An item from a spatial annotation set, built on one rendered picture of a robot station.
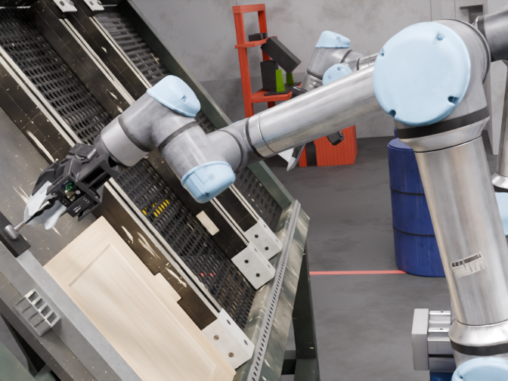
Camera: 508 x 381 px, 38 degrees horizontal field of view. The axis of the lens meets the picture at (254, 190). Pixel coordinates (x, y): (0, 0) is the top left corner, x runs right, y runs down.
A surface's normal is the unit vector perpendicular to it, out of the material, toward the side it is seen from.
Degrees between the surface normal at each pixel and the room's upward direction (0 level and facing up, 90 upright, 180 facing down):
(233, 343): 90
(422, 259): 90
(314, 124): 109
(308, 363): 0
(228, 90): 90
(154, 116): 80
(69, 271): 57
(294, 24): 90
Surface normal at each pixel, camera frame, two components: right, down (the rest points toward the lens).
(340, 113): -0.31, 0.57
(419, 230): -0.54, 0.26
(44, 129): -0.13, 0.25
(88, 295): 0.76, -0.59
